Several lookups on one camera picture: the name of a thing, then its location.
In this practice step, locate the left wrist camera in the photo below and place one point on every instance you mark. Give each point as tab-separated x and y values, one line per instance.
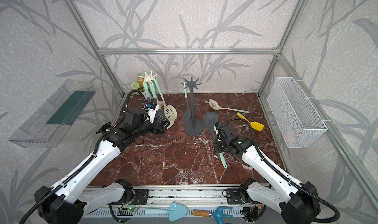
151	109

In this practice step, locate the yellow plastic scoop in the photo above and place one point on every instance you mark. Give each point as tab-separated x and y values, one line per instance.
255	125

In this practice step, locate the cream skimmer wooden handle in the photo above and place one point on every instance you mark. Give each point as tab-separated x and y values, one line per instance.
141	81

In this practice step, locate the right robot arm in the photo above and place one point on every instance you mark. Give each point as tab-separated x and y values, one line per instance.
297	202

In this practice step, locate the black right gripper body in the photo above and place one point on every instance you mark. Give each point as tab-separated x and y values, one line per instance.
220	146

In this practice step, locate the cream utensil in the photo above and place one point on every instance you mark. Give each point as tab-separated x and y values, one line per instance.
169	111

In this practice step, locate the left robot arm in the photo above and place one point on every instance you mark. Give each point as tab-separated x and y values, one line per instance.
64	202

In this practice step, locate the cream utensil rack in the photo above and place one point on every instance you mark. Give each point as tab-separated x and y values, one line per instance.
148	77

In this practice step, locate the red spray bottle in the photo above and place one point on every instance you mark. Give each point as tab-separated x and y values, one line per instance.
105	128

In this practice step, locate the white pot with flowers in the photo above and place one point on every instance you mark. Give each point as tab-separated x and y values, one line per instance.
136	85

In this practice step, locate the clear plastic wall tray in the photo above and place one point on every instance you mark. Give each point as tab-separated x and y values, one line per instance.
47	126

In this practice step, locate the large grey skimmer mint handle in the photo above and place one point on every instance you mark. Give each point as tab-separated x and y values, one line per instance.
153	91

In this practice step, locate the blue garden fork wooden handle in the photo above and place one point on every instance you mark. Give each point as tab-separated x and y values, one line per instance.
219	214

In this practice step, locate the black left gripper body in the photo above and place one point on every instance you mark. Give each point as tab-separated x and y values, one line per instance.
146	126

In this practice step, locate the dark grey utensil rack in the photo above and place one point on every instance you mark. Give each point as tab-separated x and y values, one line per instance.
192	125

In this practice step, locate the white wire wall basket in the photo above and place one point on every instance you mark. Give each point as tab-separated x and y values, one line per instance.
299	122

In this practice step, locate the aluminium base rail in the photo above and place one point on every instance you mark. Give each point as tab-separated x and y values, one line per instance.
210	195

